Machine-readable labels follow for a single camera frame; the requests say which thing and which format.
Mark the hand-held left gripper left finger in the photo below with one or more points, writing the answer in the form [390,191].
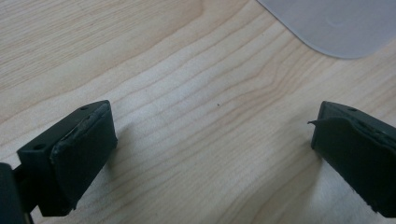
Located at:
[77,161]

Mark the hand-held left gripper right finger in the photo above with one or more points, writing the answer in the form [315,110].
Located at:
[355,155]

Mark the translucent plastic box lid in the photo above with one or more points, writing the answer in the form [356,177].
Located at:
[342,25]

